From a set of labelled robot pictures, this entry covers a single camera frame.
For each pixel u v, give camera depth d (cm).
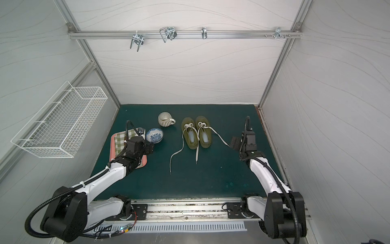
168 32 77
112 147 96
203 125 101
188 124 101
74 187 44
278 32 76
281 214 40
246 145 66
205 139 98
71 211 41
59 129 68
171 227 70
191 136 99
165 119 111
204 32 78
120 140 99
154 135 101
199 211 75
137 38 78
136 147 66
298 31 77
